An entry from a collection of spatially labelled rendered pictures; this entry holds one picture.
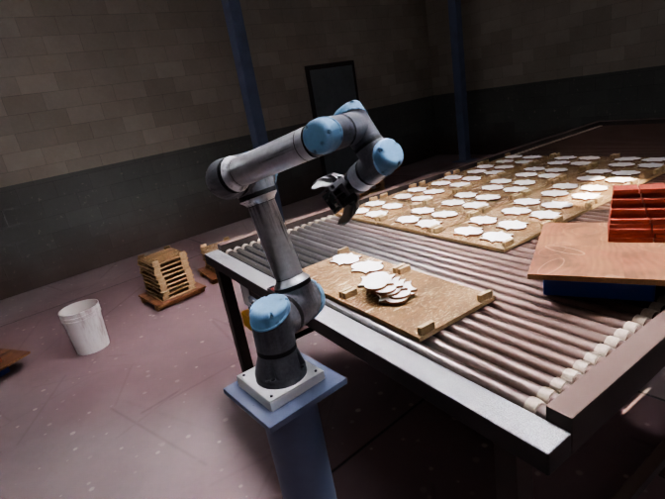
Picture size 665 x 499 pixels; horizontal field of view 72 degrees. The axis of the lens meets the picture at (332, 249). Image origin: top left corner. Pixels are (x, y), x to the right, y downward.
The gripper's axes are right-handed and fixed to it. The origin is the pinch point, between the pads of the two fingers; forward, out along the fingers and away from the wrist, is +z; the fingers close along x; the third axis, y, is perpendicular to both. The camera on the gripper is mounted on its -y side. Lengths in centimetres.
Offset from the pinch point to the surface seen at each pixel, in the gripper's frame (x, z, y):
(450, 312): 51, 0, -12
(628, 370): 73, -46, -6
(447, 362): 54, -13, 9
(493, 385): 60, -26, 12
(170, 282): -38, 333, -33
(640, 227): 66, -35, -67
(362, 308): 35.3, 23.1, -0.8
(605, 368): 70, -43, -4
